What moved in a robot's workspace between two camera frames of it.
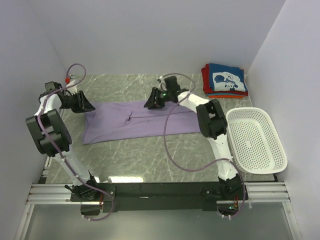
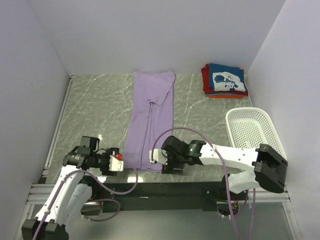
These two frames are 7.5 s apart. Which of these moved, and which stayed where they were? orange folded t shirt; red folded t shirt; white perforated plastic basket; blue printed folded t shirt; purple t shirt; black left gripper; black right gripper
Moved: black left gripper; purple t shirt; black right gripper
Stayed: blue printed folded t shirt; red folded t shirt; orange folded t shirt; white perforated plastic basket
